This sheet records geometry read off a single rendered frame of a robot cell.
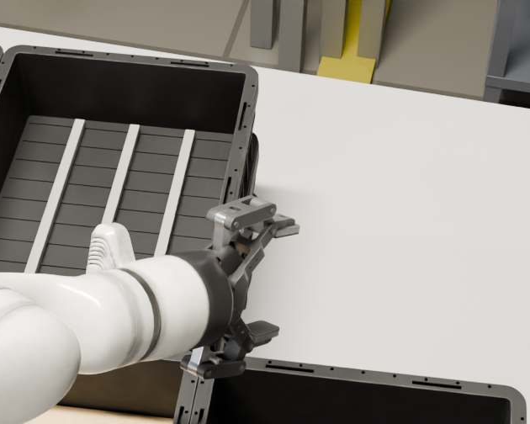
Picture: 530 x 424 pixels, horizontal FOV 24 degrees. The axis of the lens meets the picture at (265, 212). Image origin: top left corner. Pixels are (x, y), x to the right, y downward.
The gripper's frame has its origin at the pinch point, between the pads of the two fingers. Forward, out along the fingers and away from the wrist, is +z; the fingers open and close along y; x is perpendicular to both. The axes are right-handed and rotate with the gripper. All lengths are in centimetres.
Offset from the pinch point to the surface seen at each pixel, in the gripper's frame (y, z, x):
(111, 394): -18.6, 2.4, 17.8
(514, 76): 5, 153, 50
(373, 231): -7, 48, 18
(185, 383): -13.2, 0.9, 8.2
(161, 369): -13.6, 2.1, 12.0
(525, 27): 14, 165, 55
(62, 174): -4.3, 17.3, 42.6
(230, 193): 0.4, 17.6, 18.8
